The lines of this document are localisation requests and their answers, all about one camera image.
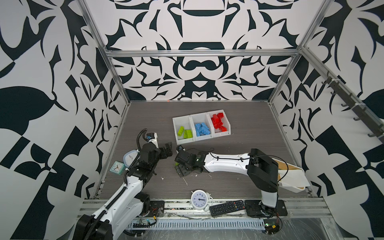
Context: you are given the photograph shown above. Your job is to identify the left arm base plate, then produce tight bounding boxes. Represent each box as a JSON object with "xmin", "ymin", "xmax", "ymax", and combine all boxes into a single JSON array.
[{"xmin": 145, "ymin": 201, "xmax": 165, "ymax": 218}]

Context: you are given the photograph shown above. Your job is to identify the blue brick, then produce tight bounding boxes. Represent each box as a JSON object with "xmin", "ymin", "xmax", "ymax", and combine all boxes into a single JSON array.
[{"xmin": 195, "ymin": 123, "xmax": 211, "ymax": 137}]

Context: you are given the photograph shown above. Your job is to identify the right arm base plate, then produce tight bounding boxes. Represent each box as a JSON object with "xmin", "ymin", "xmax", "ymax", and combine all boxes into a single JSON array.
[{"xmin": 245, "ymin": 200, "xmax": 288, "ymax": 218}]

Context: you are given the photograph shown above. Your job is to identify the small green square clock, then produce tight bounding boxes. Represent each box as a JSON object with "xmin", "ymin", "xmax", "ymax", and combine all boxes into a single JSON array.
[{"xmin": 110, "ymin": 161, "xmax": 126, "ymax": 175}]

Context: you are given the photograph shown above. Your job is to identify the wall hook rail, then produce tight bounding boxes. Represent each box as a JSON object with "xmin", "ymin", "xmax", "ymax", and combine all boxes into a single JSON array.
[{"xmin": 322, "ymin": 71, "xmax": 384, "ymax": 144}]

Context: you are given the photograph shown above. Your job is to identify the green brick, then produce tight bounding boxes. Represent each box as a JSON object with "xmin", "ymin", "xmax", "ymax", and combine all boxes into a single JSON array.
[
  {"xmin": 177, "ymin": 126, "xmax": 185, "ymax": 137},
  {"xmin": 184, "ymin": 130, "xmax": 193, "ymax": 139}
]

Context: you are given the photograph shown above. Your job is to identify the white cable duct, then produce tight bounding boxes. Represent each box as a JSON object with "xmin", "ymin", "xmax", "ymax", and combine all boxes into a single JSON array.
[{"xmin": 127, "ymin": 219, "xmax": 265, "ymax": 231}]

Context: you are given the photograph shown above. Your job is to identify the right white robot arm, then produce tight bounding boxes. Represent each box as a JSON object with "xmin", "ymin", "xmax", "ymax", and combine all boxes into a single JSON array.
[{"xmin": 175, "ymin": 149, "xmax": 282, "ymax": 210}]

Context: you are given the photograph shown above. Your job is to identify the white bin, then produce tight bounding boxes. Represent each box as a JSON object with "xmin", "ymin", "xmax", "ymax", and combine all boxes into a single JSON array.
[
  {"xmin": 191, "ymin": 113, "xmax": 213, "ymax": 141},
  {"xmin": 173, "ymin": 115, "xmax": 196, "ymax": 145},
  {"xmin": 208, "ymin": 110, "xmax": 232, "ymax": 138}
]

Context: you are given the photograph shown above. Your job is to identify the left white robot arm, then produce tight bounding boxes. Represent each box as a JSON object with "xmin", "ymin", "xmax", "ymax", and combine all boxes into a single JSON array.
[{"xmin": 73, "ymin": 129, "xmax": 173, "ymax": 240}]

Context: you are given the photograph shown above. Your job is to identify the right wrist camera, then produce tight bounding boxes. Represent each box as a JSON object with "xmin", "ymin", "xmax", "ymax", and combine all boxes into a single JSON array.
[{"xmin": 176, "ymin": 145, "xmax": 185, "ymax": 153}]

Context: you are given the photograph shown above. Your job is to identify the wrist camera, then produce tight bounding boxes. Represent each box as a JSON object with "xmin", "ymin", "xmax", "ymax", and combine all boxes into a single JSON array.
[
  {"xmin": 176, "ymin": 145, "xmax": 185, "ymax": 153},
  {"xmin": 146, "ymin": 133, "xmax": 159, "ymax": 148}
]

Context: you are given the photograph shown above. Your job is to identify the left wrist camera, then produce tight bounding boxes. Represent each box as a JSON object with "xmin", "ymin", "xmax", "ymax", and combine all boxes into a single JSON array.
[{"xmin": 146, "ymin": 133, "xmax": 159, "ymax": 148}]

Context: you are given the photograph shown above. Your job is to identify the middle white bin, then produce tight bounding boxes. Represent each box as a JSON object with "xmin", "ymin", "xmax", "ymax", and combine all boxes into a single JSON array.
[{"xmin": 191, "ymin": 113, "xmax": 213, "ymax": 141}]

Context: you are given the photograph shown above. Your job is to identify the black remote control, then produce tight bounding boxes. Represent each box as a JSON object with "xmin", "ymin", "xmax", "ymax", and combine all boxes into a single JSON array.
[{"xmin": 210, "ymin": 200, "xmax": 246, "ymax": 217}]

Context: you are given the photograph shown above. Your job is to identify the right white bin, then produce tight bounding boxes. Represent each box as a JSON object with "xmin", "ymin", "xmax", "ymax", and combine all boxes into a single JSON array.
[{"xmin": 208, "ymin": 110, "xmax": 232, "ymax": 138}]

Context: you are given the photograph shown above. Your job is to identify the white analog clock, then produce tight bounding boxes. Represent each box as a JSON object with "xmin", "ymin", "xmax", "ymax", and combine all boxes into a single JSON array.
[{"xmin": 191, "ymin": 190, "xmax": 213, "ymax": 212}]

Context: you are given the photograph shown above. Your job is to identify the left white bin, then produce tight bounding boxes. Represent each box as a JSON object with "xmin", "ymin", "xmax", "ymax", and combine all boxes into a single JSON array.
[{"xmin": 173, "ymin": 115, "xmax": 196, "ymax": 145}]

